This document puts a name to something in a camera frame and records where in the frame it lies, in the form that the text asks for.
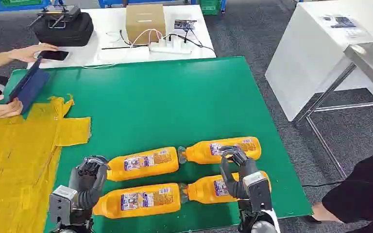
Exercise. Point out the person in black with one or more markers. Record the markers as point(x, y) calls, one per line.
point(363, 193)

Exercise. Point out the black remote controller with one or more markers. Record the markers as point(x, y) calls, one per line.
point(57, 14)

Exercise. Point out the white power strip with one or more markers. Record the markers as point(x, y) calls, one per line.
point(170, 48)

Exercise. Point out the blue metal frame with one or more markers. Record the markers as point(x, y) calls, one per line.
point(141, 2)

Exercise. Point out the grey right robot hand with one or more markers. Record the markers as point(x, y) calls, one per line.
point(236, 185)

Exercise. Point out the orange drink bottle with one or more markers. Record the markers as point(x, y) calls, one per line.
point(202, 151)
point(205, 189)
point(141, 201)
point(141, 164)

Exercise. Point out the tablet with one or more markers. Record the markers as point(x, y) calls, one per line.
point(28, 86)

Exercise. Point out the printed paper sheet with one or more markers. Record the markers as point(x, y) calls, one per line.
point(342, 23)

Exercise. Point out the brown cardboard box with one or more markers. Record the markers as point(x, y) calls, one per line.
point(145, 22)

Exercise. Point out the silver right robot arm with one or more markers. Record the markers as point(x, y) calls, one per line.
point(257, 223)

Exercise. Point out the green table mat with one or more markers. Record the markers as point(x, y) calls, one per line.
point(173, 103)

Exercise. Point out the green crate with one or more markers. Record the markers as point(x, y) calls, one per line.
point(210, 6)

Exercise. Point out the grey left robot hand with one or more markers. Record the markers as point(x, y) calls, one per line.
point(86, 183)

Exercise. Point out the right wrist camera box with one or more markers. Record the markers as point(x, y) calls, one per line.
point(259, 189)

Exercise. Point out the black carry bag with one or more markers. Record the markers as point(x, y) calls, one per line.
point(64, 33)

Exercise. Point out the person's left hand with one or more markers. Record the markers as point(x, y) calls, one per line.
point(28, 53)

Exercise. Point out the yellow sheet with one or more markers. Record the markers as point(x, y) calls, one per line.
point(16, 160)

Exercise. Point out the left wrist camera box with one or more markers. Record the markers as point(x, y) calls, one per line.
point(61, 202)

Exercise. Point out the white cabinet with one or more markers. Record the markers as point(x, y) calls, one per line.
point(305, 54)

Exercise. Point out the printed leaflet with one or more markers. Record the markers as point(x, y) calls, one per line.
point(185, 24)

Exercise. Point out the black smartphone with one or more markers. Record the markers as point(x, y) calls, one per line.
point(54, 55)

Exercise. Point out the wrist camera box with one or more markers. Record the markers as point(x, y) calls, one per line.
point(259, 189)
point(61, 202)

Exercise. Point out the white table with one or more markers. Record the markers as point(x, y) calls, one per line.
point(109, 19)

